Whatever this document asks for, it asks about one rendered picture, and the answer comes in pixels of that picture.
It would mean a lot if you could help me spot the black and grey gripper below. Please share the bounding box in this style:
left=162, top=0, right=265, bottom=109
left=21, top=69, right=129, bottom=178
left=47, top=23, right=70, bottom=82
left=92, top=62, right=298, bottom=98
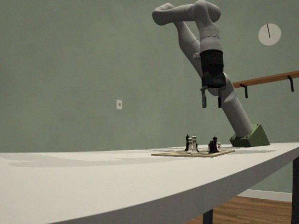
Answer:
left=193, top=36, right=226, bottom=108

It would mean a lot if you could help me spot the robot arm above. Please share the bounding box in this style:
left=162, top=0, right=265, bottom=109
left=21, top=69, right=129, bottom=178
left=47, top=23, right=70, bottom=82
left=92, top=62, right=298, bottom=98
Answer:
left=152, top=0, right=253, bottom=137

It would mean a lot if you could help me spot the white chess king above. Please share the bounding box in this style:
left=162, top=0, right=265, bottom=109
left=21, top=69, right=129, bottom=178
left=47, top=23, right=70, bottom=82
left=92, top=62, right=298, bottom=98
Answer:
left=191, top=134, right=198, bottom=155

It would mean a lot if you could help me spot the black and cream chessboard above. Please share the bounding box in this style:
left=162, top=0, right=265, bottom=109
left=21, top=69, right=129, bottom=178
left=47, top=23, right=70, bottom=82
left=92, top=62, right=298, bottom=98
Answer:
left=151, top=150, right=235, bottom=158

